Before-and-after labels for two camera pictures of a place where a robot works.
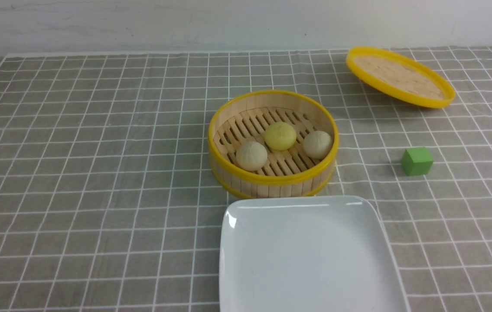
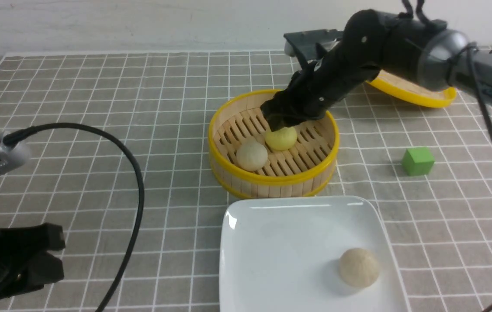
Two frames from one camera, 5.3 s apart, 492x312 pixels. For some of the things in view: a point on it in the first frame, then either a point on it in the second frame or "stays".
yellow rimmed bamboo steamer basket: x=288 y=173 stays
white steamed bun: x=251 y=156 stays
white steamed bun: x=317 y=144 -> x=359 y=268
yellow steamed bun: x=280 y=136 stays
